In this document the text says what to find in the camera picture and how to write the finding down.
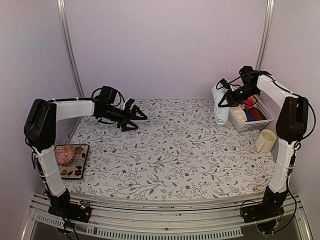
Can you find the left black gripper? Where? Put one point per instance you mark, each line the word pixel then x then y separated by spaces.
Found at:
pixel 134 117

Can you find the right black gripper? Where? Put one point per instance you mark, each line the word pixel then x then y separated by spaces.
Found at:
pixel 233 101

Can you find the cream white towel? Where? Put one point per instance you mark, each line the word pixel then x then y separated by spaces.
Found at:
pixel 240 115

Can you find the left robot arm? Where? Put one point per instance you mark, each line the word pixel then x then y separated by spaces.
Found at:
pixel 40 136

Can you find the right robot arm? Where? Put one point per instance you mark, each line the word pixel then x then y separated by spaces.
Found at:
pixel 291 127

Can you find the hot pink rolled towel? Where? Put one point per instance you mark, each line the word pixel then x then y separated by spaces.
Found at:
pixel 249 103

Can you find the blue rolled towel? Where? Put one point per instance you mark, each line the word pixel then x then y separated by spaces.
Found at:
pixel 249 117

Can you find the white plastic basket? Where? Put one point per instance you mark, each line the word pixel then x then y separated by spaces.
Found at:
pixel 254 125

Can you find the dark red rolled towel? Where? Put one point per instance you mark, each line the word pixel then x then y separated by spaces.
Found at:
pixel 256 114

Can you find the cream ceramic mug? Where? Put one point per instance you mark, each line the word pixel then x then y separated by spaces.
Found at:
pixel 265 141

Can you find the floral table cloth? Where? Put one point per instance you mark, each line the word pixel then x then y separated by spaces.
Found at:
pixel 178 153

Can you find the floral square plate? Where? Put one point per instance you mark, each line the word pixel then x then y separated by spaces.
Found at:
pixel 74 170

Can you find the pink patterned cupcake liner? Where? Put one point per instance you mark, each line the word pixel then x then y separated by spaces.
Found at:
pixel 64 154

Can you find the right aluminium frame post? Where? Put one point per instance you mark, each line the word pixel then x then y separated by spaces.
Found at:
pixel 267 25

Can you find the aluminium frame post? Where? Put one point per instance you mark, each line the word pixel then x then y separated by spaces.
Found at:
pixel 62 14
pixel 267 25

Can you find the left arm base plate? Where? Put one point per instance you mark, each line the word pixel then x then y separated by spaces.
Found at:
pixel 71 211

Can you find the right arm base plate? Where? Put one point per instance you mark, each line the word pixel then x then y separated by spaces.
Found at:
pixel 252 211

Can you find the front aluminium rail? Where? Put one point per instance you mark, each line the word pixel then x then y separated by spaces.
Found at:
pixel 125 219

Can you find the left aluminium frame post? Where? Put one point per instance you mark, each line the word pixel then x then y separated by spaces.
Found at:
pixel 62 14

